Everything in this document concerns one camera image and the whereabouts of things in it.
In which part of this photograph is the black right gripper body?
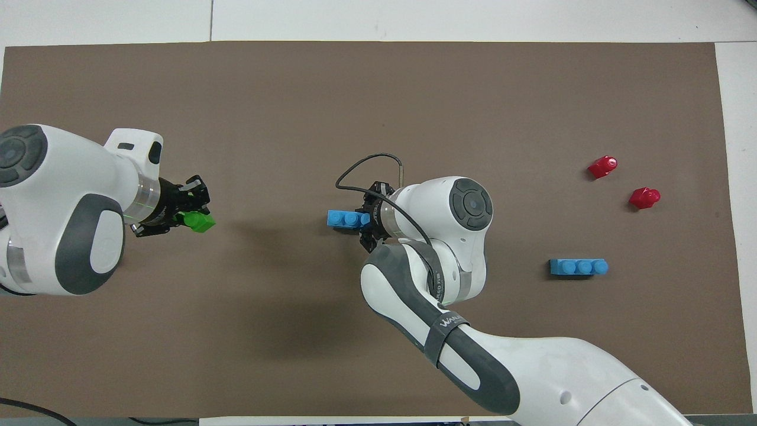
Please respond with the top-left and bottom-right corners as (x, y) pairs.
(361, 180), (396, 249)

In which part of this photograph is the red toy brick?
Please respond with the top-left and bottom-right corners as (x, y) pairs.
(587, 155), (619, 179)
(628, 187), (662, 210)

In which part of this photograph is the brown table mat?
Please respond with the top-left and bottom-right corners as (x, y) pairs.
(0, 40), (753, 418)

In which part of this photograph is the plain green toy brick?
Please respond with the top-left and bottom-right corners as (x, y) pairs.
(177, 211), (216, 233)

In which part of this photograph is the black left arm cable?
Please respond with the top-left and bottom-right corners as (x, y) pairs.
(0, 397), (79, 426)

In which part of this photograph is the blue three-stud toy brick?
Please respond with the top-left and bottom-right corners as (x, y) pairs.
(549, 258), (609, 277)
(326, 209), (372, 230)

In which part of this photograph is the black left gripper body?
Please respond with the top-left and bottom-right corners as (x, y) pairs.
(127, 176), (205, 231)

